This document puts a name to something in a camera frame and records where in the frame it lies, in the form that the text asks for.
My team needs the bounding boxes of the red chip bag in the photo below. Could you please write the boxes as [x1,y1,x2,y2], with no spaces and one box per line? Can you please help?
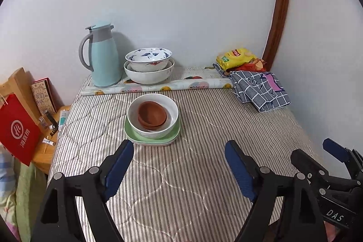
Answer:
[244,58,267,72]

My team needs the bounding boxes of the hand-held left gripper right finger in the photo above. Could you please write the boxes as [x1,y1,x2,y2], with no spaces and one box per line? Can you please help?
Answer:
[225,140,325,242]

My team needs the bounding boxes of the brown wooden door frame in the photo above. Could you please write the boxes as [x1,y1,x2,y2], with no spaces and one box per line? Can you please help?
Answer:
[261,0,292,72]

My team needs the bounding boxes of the yellow chip bag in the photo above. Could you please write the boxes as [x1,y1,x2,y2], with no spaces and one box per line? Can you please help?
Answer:
[216,48,257,71]

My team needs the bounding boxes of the wooden bedside table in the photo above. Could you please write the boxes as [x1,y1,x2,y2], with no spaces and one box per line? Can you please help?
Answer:
[30,104,71,174]

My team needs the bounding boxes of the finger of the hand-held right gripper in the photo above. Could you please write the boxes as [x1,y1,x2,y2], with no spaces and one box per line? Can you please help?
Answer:
[291,148,355,197]
[323,138,363,180]

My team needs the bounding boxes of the grey checked cloth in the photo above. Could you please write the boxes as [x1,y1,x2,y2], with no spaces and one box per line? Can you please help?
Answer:
[213,63,292,113]

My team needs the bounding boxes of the red paper bag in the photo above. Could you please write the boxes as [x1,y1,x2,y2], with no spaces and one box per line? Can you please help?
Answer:
[0,93,42,166]

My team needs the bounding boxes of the green square plate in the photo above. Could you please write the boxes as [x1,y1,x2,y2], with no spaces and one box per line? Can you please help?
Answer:
[124,116,181,143]

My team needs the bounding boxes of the fruit print rolled mat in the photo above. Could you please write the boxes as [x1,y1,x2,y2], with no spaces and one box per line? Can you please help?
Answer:
[81,66,236,96]

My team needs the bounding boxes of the brown paper bag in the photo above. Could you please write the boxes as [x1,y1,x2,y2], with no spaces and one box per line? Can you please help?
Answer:
[0,68,40,123]

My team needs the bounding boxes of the light blue checked cloth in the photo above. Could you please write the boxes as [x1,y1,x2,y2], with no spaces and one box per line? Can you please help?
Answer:
[0,146,17,200]

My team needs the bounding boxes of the white green tube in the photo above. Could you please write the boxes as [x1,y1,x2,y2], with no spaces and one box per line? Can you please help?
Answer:
[58,110,70,129]

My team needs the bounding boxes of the patterned booklet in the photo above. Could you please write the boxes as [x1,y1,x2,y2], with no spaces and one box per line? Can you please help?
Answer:
[31,78,57,116]

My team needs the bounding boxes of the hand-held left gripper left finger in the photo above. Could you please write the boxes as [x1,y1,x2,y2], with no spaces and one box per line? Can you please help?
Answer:
[32,139,134,242]

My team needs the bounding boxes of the large white bowl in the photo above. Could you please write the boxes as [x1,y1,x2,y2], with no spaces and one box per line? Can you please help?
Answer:
[124,58,175,85]

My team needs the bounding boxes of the plain white bowl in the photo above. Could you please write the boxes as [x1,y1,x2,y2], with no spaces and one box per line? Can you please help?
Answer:
[127,93,179,139]

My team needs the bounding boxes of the small brown bowl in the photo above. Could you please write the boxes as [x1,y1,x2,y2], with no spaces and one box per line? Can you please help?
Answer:
[139,107,169,130]
[138,101,167,127]

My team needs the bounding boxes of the green towel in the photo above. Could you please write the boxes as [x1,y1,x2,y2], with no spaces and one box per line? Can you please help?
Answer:
[14,157,47,242]

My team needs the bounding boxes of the light blue thermos jug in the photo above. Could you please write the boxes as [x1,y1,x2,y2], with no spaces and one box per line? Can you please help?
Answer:
[79,21,123,88]

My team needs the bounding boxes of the striped quilt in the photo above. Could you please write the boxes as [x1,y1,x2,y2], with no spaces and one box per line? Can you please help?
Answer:
[47,66,338,242]

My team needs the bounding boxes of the blue red patterned bowl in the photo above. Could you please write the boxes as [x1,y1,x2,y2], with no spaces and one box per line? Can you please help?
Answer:
[125,47,172,72]

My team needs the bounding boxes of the small black item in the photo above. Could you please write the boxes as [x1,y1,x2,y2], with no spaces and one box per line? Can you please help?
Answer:
[45,111,59,129]

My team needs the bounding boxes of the pink floral bedding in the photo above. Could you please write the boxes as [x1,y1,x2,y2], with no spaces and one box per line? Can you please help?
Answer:
[0,194,20,242]

